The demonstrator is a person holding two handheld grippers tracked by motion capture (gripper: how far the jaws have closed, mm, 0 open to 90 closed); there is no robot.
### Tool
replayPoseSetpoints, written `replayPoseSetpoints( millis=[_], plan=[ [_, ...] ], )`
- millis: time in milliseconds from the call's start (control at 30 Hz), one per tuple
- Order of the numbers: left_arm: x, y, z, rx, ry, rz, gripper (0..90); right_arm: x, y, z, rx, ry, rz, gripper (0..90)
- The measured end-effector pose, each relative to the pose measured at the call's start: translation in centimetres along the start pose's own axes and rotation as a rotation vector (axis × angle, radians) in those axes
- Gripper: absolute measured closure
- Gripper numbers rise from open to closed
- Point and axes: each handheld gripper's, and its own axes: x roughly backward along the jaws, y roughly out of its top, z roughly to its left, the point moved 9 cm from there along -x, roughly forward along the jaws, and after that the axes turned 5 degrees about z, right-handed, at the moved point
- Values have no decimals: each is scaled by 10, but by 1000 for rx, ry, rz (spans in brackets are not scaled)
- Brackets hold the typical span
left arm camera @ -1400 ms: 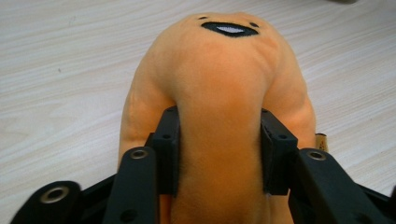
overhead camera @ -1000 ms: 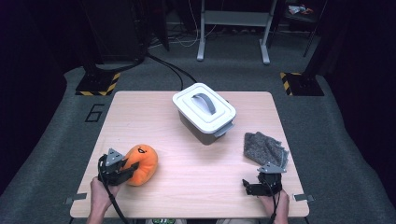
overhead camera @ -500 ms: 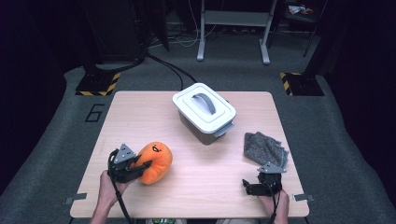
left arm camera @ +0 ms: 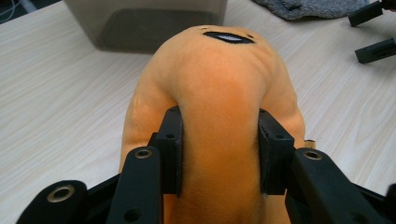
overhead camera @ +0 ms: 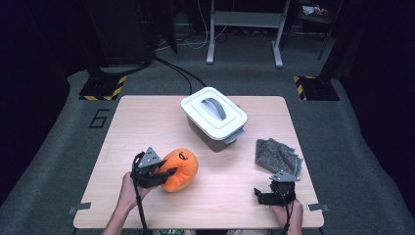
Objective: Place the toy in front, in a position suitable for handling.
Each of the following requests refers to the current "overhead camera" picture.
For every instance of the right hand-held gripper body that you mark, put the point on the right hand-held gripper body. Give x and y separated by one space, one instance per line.
282 191

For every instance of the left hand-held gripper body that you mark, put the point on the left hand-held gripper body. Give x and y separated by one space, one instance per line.
147 169

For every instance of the orange plush toy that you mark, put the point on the orange plush toy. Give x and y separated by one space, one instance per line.
182 173

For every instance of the grey fluffy cloth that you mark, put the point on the grey fluffy cloth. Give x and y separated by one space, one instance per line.
277 156

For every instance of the brown translucent storage box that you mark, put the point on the brown translucent storage box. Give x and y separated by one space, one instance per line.
208 142

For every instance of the person's left hand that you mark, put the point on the person's left hand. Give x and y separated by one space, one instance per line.
129 194

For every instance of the person's right hand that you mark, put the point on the person's right hand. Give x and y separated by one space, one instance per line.
293 220

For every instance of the grey tape strip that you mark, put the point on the grey tape strip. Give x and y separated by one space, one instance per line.
318 207
80 207

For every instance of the green and white shoe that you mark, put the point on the green and white shoe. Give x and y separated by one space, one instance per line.
171 232

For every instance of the black yellow striped stand base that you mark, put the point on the black yellow striped stand base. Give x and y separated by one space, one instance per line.
318 89
101 88

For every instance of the black cabinet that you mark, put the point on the black cabinet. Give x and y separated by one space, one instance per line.
120 29

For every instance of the white metal stand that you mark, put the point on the white metal stand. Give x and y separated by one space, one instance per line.
248 19

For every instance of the dark shelf with small items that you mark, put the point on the dark shelf with small items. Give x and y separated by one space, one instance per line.
313 11

